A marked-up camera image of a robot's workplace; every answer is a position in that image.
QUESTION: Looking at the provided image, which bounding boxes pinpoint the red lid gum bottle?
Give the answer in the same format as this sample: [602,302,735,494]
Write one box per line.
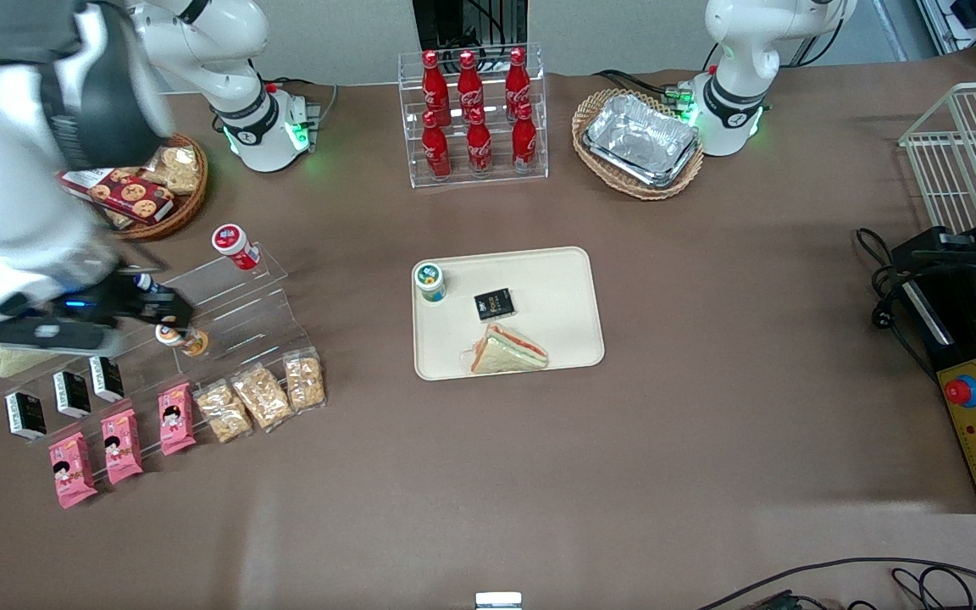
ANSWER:
[211,223,262,272]

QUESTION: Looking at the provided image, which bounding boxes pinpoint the green lid gum bottle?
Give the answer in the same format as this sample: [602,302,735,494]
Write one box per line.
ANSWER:
[414,262,448,303]

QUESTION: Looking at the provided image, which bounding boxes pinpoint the dark right wrist camera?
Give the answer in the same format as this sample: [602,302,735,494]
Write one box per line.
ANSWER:
[0,318,125,358]

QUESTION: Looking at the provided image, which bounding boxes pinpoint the clear puffed snack packet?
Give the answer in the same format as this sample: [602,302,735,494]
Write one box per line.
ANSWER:
[149,145,202,195]

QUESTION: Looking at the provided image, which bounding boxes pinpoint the metal shelf frame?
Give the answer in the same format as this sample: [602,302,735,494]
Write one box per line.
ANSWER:
[916,0,976,62]

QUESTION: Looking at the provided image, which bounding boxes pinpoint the black frame behind table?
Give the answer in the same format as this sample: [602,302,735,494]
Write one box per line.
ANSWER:
[412,0,530,52]

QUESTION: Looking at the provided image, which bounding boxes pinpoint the long black floor cable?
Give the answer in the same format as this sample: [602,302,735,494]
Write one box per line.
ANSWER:
[696,557,976,610]

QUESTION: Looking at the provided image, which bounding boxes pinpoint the black equipment box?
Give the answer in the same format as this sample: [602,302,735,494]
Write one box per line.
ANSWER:
[890,182,976,514]

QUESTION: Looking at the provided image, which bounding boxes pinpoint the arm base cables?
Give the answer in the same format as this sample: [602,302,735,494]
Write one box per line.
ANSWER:
[592,68,696,109]
[261,76,341,130]

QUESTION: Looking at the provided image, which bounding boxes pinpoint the stacked silver foil trays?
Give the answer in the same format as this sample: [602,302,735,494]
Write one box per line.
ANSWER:
[583,93,702,189]

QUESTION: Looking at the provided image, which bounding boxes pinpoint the orange lid gum bottle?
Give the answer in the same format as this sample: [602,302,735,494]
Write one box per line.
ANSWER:
[155,324,209,358]

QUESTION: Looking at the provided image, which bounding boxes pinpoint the red cola bottle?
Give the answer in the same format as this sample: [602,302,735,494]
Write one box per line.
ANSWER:
[504,47,532,119]
[465,106,494,175]
[457,51,485,124]
[421,49,452,128]
[511,102,539,171]
[421,110,453,180]

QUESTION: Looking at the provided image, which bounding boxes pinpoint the clear acrylic bottle rack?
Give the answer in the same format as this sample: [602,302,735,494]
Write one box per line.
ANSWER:
[397,44,550,188]

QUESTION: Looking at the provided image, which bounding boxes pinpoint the wicker basket with foil trays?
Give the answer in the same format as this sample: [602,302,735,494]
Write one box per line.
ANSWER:
[572,88,706,201]

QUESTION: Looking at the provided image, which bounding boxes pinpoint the small black snack box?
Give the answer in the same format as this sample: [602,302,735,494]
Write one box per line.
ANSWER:
[88,353,125,403]
[53,370,92,419]
[474,288,516,323]
[5,390,48,441]

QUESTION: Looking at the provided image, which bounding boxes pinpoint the coiled black floor cable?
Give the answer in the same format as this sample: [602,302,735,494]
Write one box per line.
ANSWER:
[890,566,976,610]

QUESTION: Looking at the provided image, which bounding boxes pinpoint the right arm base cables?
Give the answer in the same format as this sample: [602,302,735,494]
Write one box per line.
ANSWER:
[261,76,341,130]

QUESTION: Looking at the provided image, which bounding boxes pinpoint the dark red cookie box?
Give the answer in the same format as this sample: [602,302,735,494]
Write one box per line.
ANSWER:
[59,168,176,225]

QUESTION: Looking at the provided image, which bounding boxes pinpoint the round wicker snack basket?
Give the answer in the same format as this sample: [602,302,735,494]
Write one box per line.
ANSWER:
[98,133,209,241]

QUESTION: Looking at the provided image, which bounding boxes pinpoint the clear acrylic stepped display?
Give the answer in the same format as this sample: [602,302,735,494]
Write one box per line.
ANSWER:
[0,241,315,450]

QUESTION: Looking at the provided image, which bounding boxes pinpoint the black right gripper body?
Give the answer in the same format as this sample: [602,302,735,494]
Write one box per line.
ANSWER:
[26,273,160,328]

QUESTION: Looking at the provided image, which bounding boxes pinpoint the black power cable with plug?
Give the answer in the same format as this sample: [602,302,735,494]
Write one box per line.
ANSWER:
[856,227,940,384]

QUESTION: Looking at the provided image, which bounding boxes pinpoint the white wire basket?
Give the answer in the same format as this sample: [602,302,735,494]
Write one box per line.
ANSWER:
[899,80,976,235]

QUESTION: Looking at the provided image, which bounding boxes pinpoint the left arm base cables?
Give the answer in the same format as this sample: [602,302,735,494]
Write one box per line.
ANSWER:
[592,68,696,109]

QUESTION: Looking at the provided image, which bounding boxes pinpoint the clear peanut brittle packet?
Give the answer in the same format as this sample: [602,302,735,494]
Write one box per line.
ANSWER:
[194,380,253,444]
[230,363,294,433]
[283,346,326,413]

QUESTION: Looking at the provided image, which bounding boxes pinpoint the wrapped triangle sandwich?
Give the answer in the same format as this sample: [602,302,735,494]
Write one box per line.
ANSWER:
[0,342,58,380]
[460,322,550,375]

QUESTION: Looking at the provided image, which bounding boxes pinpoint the pink snack packet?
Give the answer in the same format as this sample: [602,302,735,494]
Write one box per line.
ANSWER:
[158,382,197,457]
[48,432,98,509]
[100,408,144,485]

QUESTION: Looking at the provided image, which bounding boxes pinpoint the beige plastic tray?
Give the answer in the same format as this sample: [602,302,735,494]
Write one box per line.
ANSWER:
[411,247,606,382]

